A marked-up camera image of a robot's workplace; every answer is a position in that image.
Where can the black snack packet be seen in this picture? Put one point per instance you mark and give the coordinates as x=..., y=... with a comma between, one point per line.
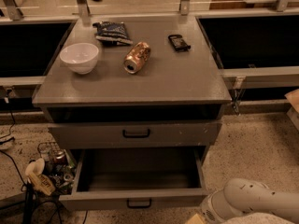
x=178, y=43

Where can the wooden box at right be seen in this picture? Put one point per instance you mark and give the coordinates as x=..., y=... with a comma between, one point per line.
x=293, y=113

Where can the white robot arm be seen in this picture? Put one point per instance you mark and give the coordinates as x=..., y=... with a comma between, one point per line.
x=241, y=197

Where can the yellow bottle on floor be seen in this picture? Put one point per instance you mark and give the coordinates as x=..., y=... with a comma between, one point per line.
x=35, y=176

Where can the white bowl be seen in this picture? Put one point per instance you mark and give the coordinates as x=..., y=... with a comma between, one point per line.
x=80, y=58

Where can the grey drawer cabinet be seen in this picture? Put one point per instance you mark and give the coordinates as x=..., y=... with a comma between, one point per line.
x=171, y=86

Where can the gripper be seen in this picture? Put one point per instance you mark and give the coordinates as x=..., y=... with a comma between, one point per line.
x=209, y=211

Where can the gold soda can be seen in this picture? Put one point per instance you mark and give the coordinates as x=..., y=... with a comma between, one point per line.
x=137, y=57

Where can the grey top drawer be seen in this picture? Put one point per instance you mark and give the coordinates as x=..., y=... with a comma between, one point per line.
x=86, y=135

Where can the wire basket with clutter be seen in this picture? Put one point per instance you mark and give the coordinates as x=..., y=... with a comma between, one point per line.
x=58, y=165

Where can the grey drawer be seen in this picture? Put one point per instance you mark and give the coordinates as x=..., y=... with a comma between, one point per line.
x=86, y=135
x=137, y=178

